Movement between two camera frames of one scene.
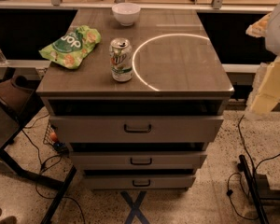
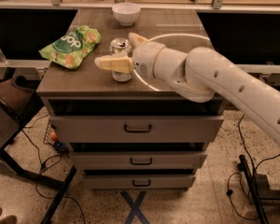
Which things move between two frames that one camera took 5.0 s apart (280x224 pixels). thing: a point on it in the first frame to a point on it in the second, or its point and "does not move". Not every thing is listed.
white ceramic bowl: x=126 y=13 does not move
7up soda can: x=121 y=60 does not move
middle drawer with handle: x=138 y=160 does not move
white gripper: x=278 y=32 to x=145 y=59
